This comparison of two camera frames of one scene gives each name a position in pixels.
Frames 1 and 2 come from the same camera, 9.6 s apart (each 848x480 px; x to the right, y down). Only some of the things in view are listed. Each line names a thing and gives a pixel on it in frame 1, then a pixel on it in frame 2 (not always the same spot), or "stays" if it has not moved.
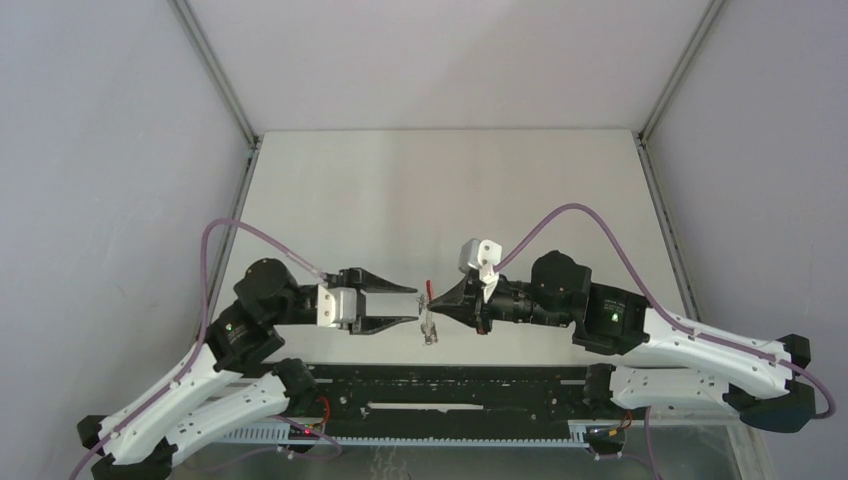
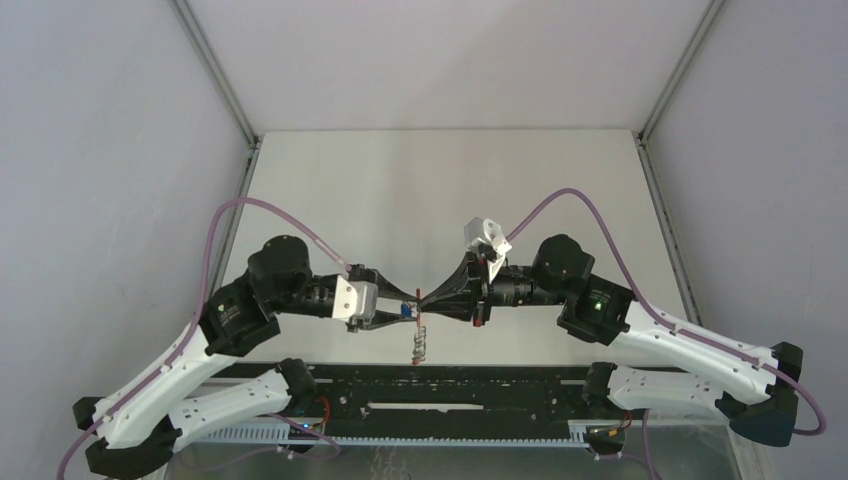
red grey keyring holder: (427, 327) → (419, 336)
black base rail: (451, 399) stays
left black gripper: (373, 282) stays
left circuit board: (297, 433) stays
